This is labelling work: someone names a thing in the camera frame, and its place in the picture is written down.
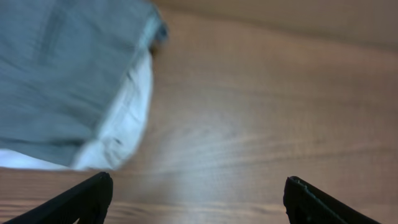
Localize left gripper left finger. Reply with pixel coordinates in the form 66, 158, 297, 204
6, 172, 113, 224

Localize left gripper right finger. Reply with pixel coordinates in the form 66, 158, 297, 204
283, 176, 379, 224

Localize folded white trousers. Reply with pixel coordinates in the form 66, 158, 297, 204
1, 50, 153, 171

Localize folded grey trousers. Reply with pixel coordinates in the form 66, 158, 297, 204
1, 0, 167, 166

